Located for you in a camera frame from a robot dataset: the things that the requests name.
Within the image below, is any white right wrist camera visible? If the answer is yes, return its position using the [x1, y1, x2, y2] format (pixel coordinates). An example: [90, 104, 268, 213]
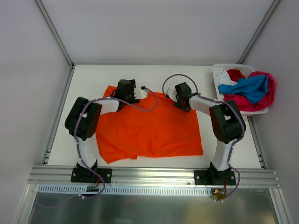
[165, 87, 171, 99]

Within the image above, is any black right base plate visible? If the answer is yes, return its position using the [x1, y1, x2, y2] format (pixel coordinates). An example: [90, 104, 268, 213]
[193, 169, 236, 186]

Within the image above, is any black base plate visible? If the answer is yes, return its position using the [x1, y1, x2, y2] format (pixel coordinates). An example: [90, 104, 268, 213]
[193, 169, 236, 186]
[71, 166, 113, 183]

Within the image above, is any white slotted cable duct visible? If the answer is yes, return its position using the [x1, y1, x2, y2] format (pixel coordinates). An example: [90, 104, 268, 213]
[38, 184, 212, 196]

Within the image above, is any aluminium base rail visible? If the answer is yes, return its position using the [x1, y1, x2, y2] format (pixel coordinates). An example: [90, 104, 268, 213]
[28, 166, 281, 189]

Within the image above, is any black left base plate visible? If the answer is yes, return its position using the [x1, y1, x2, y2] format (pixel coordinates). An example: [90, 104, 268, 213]
[71, 166, 113, 183]

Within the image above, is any red t shirt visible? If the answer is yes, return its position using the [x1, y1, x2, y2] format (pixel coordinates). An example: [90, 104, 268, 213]
[227, 69, 245, 82]

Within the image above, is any orange t shirt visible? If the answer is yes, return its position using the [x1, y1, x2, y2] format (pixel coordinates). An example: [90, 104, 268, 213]
[96, 92, 203, 163]

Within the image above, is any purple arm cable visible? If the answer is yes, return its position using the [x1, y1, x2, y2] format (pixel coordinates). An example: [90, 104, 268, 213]
[162, 73, 247, 199]
[73, 85, 158, 199]

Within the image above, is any aluminium frame post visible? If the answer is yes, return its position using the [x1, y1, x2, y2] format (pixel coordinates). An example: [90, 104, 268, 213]
[237, 0, 281, 64]
[33, 0, 74, 69]

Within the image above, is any aluminium frame post right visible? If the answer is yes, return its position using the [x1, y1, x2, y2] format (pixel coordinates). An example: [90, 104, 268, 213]
[237, 0, 281, 64]

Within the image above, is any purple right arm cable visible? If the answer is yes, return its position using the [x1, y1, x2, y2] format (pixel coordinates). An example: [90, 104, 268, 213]
[162, 73, 247, 199]

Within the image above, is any aluminium frame post left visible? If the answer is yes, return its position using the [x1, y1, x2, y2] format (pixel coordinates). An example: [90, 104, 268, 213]
[33, 0, 74, 69]

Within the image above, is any white plastic laundry basket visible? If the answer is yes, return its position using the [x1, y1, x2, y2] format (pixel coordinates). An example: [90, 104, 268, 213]
[212, 63, 268, 116]

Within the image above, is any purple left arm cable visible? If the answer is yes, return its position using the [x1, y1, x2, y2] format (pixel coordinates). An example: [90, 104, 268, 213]
[73, 85, 158, 199]

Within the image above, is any blue t shirt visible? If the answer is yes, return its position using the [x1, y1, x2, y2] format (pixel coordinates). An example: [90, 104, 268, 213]
[218, 75, 268, 104]

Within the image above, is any white t shirt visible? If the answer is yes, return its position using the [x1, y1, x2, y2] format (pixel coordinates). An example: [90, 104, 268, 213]
[213, 67, 237, 86]

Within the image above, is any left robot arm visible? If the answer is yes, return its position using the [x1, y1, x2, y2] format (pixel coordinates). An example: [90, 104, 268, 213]
[64, 79, 147, 183]

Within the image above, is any magenta pink t shirt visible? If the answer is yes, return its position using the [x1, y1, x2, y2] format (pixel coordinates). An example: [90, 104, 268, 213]
[224, 71, 276, 112]

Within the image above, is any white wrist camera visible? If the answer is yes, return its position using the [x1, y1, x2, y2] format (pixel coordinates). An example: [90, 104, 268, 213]
[134, 86, 148, 99]
[165, 87, 171, 99]

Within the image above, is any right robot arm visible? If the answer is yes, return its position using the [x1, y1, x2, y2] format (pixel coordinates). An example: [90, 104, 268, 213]
[173, 82, 246, 186]

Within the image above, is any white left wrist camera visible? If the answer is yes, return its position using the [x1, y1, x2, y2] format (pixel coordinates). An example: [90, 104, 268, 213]
[134, 86, 148, 99]

